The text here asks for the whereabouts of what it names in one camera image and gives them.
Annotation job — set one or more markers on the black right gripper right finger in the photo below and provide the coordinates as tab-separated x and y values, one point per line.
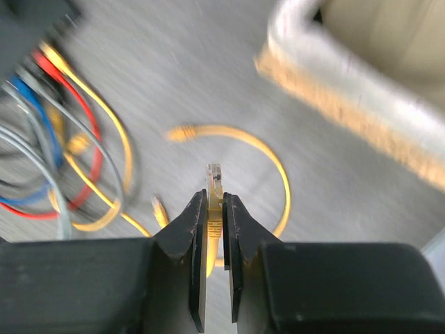
316	287

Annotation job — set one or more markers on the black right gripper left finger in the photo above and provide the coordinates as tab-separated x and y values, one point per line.
133	285

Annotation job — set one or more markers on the woven wicker basket with liner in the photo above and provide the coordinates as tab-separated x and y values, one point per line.
302	58

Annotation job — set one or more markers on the black network switch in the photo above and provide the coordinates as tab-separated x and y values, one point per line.
24	24

